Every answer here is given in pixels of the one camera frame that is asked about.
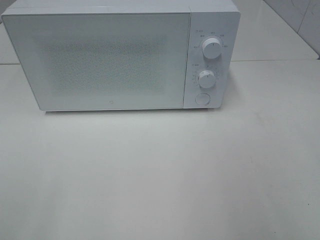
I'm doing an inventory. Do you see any round white door button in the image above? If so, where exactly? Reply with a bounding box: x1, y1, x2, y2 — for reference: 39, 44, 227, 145
194, 93, 211, 105

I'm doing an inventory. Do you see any white microwave oven body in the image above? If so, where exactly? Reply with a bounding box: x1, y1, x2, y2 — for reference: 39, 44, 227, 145
1, 0, 241, 109

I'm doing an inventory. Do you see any white microwave door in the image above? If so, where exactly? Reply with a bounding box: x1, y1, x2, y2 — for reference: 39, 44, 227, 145
3, 13, 190, 111

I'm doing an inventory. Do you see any white microwave knob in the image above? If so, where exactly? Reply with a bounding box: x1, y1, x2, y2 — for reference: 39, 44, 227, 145
201, 36, 222, 60
198, 70, 217, 89

